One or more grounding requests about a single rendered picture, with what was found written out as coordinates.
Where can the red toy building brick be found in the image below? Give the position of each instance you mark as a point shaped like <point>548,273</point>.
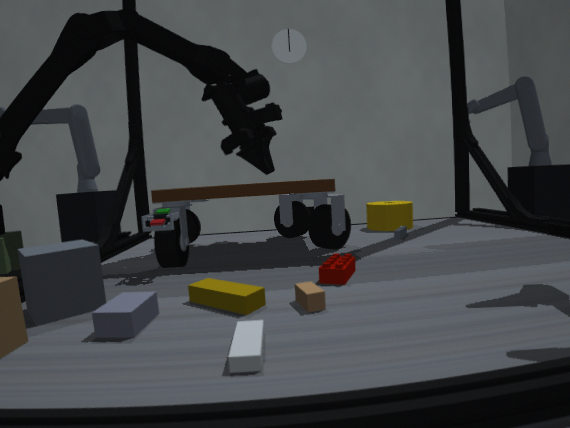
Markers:
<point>336,272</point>

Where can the yellow rectangular block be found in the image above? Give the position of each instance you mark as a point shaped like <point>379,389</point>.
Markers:
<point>230,296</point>

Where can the tan cube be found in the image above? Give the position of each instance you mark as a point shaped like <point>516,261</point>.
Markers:
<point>13,332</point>

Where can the yellow cylinder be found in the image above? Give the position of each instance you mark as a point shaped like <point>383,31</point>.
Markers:
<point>389,215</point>

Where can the small brown block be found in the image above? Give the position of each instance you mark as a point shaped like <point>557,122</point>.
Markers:
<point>310,296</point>

